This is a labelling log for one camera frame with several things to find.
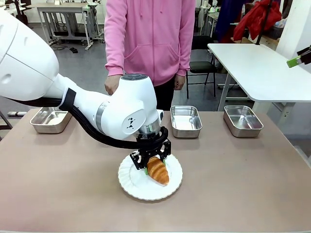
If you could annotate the red jacket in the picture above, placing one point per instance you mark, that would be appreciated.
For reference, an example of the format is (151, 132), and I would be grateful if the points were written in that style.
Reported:
(257, 17)

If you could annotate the person's left hand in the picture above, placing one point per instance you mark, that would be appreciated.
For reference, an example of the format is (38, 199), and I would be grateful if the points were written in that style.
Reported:
(179, 83)

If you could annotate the pink hoodie torso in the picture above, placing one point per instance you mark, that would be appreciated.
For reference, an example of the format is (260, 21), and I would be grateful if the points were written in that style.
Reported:
(148, 38)

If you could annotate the black trousers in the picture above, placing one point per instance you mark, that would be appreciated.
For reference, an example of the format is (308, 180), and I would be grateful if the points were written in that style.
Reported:
(165, 97)

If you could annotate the white scalloped plate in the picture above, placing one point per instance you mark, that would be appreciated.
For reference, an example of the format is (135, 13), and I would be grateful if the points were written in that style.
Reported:
(136, 187)

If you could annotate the blue cloth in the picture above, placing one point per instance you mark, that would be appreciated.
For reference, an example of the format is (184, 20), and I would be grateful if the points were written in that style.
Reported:
(226, 19)

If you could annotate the white side table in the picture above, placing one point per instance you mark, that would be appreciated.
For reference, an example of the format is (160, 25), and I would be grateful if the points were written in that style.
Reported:
(257, 70)

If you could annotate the black folding chair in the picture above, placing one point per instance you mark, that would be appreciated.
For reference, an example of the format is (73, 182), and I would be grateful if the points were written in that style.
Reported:
(201, 66)

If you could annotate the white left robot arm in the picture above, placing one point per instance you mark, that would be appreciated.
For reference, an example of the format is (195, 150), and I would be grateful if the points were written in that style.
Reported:
(126, 97)

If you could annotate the grey metal-frame workbench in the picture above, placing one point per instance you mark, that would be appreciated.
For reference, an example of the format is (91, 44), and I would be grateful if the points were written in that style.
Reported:
(68, 14)

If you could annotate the golden croissant bread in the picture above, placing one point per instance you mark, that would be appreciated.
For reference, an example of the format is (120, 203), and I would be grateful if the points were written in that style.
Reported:
(158, 171)

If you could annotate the black floor pedal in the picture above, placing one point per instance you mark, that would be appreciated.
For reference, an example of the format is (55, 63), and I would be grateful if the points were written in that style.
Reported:
(73, 50)

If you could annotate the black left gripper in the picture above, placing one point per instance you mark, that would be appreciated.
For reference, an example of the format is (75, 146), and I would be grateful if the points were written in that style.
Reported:
(153, 146)

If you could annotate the person's right hand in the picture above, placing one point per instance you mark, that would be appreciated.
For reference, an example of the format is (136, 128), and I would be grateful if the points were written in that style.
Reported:
(111, 85)

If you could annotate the white floor power strip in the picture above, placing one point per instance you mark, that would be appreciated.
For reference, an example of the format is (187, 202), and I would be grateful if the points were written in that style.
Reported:
(16, 113)

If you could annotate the black clamp pole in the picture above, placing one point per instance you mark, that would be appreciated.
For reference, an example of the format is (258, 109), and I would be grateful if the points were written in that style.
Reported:
(263, 21)

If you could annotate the steel rectangular container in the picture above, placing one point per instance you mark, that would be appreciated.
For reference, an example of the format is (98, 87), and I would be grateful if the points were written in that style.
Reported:
(51, 120)
(243, 120)
(185, 120)

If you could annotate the right gripper black green-tipped finger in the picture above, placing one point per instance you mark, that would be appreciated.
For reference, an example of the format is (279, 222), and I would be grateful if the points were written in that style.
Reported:
(297, 61)
(305, 51)

